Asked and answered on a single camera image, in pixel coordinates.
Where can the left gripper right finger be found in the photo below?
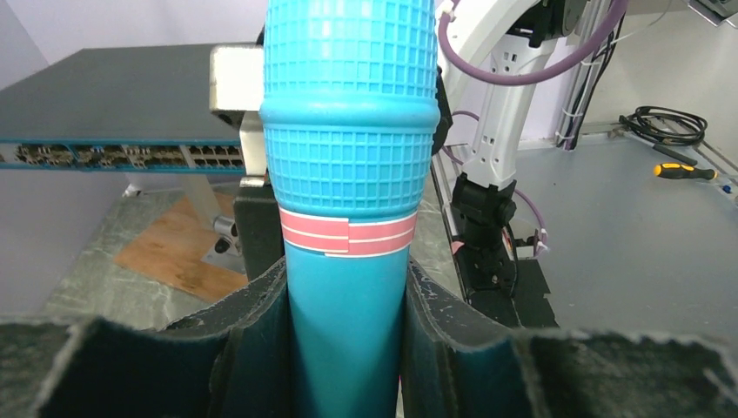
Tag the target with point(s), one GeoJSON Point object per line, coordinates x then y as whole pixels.
{"type": "Point", "coordinates": [456, 362]}

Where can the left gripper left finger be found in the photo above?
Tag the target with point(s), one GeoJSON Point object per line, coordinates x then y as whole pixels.
{"type": "Point", "coordinates": [231, 359]}

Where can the wooden base board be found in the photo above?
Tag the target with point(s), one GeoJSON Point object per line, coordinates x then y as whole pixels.
{"type": "Point", "coordinates": [171, 250]}

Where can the yellow handled screwdriver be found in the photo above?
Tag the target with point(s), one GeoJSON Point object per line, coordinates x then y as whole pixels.
{"type": "Point", "coordinates": [677, 171]}

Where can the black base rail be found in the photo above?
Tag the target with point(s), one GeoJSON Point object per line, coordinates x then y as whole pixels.
{"type": "Point", "coordinates": [529, 307]}

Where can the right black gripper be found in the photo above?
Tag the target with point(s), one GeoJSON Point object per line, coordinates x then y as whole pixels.
{"type": "Point", "coordinates": [259, 230]}

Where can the silver metal bracket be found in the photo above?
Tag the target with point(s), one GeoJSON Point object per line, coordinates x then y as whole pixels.
{"type": "Point", "coordinates": [226, 252]}

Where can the dark teal tilted board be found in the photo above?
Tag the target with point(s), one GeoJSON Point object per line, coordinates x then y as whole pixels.
{"type": "Point", "coordinates": [131, 109]}

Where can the blue microphone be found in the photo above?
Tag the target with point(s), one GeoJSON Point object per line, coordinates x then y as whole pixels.
{"type": "Point", "coordinates": [349, 114]}

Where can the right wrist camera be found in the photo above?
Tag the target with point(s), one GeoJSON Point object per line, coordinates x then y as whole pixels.
{"type": "Point", "coordinates": [236, 94]}

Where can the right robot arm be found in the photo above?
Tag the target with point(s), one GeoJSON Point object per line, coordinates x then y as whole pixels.
{"type": "Point", "coordinates": [505, 44]}

